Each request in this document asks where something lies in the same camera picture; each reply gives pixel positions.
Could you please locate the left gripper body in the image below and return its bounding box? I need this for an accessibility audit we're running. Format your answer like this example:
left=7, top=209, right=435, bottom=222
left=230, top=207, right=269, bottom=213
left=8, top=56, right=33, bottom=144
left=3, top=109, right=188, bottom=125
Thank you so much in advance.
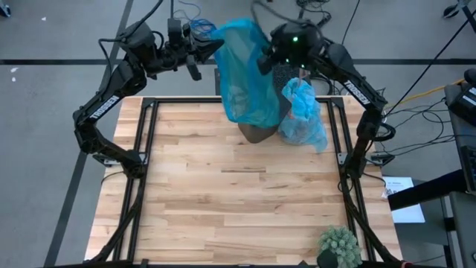
left=163, top=31, right=199, bottom=71

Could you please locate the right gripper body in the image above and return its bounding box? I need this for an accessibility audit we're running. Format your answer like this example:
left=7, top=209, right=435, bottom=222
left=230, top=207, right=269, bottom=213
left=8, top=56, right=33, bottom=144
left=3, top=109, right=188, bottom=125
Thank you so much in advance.
left=266, top=29, right=300, bottom=71

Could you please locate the teal trash bag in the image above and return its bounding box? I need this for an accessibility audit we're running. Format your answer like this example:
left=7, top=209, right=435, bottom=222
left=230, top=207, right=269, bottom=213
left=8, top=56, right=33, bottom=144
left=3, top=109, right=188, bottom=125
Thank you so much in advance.
left=210, top=17, right=294, bottom=130

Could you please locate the light blue trash bag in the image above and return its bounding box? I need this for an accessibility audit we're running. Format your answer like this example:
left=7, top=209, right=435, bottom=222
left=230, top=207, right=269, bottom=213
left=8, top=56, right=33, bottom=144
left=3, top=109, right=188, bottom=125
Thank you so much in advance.
left=277, top=77, right=329, bottom=153

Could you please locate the dark grey trash bin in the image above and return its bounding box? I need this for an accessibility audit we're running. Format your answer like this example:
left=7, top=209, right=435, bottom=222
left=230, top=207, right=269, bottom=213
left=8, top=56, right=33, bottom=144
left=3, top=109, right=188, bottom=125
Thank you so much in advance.
left=237, top=121, right=282, bottom=145

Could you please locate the black perforated floor mat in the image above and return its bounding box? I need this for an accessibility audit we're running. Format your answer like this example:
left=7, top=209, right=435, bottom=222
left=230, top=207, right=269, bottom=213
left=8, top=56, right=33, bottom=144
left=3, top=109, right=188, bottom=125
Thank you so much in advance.
left=214, top=63, right=312, bottom=97

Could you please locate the black power strip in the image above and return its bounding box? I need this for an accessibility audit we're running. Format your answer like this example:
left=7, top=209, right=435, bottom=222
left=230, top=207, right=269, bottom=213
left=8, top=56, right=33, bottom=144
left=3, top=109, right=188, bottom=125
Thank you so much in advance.
left=314, top=13, right=332, bottom=29

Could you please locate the black stand base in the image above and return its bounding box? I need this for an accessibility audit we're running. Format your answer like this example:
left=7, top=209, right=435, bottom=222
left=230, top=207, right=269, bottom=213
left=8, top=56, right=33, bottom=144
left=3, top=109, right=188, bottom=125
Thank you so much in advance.
left=442, top=0, right=476, bottom=19

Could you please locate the black box with white label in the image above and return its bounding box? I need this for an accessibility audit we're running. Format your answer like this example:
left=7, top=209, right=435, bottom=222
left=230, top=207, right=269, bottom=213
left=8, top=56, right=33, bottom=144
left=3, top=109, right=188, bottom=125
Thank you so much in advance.
left=444, top=68, right=476, bottom=126

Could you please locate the green succulent plant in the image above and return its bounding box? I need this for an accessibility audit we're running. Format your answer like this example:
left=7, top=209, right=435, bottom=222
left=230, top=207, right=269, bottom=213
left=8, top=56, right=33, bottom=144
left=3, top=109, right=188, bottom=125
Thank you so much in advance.
left=317, top=225, right=362, bottom=268

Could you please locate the white paper sheet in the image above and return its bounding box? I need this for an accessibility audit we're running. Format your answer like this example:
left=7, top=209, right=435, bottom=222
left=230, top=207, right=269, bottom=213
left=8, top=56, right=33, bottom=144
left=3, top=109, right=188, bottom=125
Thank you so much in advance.
left=382, top=176, right=426, bottom=224

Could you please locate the dark laptop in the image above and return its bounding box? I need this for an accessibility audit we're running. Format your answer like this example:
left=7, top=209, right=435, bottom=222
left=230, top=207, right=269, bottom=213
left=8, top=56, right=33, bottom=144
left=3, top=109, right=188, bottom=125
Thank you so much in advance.
left=460, top=144, right=476, bottom=194

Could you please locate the grey cabinet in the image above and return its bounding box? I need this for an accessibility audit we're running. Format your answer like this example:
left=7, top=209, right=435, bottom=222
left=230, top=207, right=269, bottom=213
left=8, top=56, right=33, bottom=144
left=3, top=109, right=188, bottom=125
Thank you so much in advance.
left=448, top=191, right=476, bottom=268

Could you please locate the blue cable coil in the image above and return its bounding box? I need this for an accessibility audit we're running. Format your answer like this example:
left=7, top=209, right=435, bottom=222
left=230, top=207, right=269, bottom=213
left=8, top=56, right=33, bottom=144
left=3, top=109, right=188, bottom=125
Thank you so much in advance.
left=173, top=0, right=217, bottom=38

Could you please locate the black cable bundle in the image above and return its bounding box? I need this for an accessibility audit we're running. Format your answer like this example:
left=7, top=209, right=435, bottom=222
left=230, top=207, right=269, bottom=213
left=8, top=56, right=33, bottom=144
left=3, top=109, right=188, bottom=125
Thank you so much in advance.
left=296, top=0, right=331, bottom=12

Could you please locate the thin black hanging cable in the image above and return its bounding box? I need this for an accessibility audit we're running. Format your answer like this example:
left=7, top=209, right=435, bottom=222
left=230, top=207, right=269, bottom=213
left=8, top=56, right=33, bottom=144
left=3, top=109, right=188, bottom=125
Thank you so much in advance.
left=341, top=0, right=361, bottom=45

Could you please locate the black cable coil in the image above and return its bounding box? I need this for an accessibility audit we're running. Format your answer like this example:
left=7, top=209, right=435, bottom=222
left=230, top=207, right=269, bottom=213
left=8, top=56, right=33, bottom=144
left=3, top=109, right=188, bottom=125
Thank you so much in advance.
left=373, top=121, right=397, bottom=142

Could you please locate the yellow floor cable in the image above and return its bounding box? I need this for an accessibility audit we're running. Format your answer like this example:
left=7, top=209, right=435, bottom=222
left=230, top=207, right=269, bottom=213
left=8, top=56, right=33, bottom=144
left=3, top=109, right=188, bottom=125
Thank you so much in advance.
left=405, top=77, right=466, bottom=102

